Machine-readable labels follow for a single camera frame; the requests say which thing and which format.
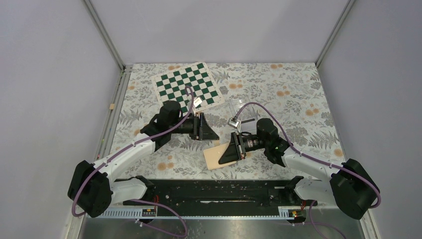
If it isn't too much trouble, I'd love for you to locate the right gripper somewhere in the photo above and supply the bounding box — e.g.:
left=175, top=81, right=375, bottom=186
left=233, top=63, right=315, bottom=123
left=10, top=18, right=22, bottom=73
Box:
left=219, top=132, right=268, bottom=165

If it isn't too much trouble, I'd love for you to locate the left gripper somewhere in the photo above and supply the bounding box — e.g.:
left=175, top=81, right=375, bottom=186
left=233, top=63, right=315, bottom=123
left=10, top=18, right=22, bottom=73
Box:
left=170, top=113, right=219, bottom=140

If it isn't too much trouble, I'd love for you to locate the beige card holder wallet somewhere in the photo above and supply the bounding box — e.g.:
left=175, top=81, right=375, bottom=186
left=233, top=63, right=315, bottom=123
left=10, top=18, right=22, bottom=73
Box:
left=203, top=143, right=235, bottom=170

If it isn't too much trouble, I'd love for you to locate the clear plastic card box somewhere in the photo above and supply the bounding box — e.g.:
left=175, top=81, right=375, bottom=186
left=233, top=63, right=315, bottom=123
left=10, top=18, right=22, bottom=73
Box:
left=229, top=98, right=258, bottom=123

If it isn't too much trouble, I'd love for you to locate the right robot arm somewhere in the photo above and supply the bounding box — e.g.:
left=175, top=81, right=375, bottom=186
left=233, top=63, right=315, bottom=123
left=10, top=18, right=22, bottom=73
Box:
left=218, top=118, right=380, bottom=220

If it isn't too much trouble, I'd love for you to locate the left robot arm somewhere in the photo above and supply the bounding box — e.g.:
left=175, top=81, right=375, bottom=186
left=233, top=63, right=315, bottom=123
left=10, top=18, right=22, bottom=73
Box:
left=67, top=101, right=219, bottom=218

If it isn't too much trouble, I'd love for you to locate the green white chessboard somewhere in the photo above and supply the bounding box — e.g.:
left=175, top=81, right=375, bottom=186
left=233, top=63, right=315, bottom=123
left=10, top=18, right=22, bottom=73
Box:
left=151, top=62, right=225, bottom=117

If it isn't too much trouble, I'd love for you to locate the floral tablecloth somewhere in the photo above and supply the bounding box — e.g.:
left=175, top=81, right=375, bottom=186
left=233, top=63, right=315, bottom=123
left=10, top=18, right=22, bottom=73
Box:
left=104, top=62, right=352, bottom=181

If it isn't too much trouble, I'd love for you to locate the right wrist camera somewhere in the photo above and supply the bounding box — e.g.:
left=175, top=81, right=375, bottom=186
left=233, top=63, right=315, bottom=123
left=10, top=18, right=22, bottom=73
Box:
left=227, top=117, right=241, bottom=129

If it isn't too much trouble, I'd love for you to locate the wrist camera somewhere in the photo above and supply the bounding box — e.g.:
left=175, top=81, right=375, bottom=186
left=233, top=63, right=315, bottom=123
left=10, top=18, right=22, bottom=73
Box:
left=227, top=117, right=241, bottom=129
left=193, top=97, right=203, bottom=108

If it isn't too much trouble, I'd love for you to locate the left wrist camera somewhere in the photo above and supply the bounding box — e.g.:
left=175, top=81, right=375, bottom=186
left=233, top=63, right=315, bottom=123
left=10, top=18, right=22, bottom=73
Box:
left=193, top=97, right=203, bottom=108

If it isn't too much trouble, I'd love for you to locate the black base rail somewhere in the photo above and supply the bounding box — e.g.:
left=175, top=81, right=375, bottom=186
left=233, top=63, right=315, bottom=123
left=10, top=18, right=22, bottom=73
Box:
left=123, top=178, right=311, bottom=212

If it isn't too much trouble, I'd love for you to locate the white slotted cable duct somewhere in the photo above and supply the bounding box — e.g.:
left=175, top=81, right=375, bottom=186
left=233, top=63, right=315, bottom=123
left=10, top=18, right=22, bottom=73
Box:
left=98, top=206, right=295, bottom=220

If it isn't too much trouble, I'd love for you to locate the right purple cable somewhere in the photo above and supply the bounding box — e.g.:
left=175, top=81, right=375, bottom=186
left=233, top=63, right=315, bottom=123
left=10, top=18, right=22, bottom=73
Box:
left=233, top=102, right=382, bottom=239

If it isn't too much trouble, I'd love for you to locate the purple cable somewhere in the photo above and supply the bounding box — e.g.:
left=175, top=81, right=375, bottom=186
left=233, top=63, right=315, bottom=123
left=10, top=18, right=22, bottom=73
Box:
left=72, top=86, right=189, bottom=239
left=233, top=102, right=382, bottom=239

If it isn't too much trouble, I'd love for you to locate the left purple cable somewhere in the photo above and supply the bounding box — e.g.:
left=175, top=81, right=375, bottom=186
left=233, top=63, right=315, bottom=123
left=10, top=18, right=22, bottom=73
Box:
left=72, top=86, right=189, bottom=239

